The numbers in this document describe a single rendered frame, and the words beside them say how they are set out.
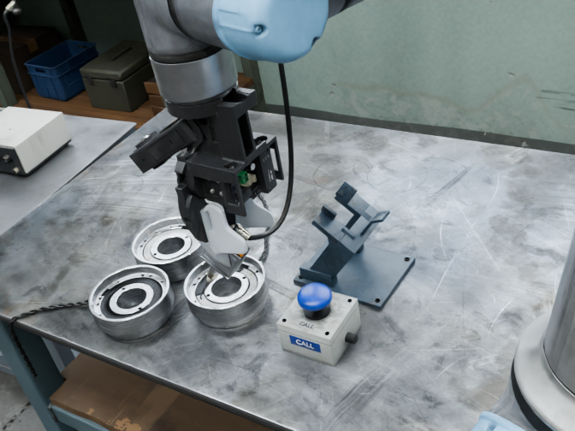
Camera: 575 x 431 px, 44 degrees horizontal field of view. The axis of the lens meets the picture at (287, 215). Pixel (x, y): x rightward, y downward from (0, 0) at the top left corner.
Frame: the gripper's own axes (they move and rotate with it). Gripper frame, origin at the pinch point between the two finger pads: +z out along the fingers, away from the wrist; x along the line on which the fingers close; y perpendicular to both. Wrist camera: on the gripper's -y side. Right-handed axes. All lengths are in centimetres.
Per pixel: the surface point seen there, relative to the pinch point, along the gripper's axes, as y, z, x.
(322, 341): 11.5, 9.3, -0.9
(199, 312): -5.3, 10.1, -2.4
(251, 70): -122, 65, 154
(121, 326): -13.0, 9.9, -8.5
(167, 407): -21.4, 38.0, -1.5
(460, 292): 20.7, 13.1, 16.0
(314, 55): -95, 58, 159
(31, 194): -75, 25, 21
